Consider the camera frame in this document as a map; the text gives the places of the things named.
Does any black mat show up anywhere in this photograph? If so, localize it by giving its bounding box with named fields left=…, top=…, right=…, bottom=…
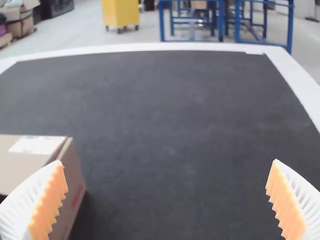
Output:
left=0, top=50, right=320, bottom=240

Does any blue metal frame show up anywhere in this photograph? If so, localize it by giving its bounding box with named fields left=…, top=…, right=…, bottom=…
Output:
left=158, top=0, right=225, bottom=43
left=224, top=0, right=295, bottom=55

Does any brown carton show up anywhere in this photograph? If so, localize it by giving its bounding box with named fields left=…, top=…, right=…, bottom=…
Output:
left=6, top=1, right=39, bottom=40

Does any yellow cart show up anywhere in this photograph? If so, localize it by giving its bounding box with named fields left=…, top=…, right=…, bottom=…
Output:
left=101, top=0, right=140, bottom=35

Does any cardboard box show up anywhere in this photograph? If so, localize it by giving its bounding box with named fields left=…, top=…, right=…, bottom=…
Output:
left=0, top=134, right=87, bottom=240

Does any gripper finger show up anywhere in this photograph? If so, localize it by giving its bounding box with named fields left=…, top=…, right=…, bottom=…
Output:
left=264, top=158, right=320, bottom=240
left=0, top=159, right=70, bottom=240

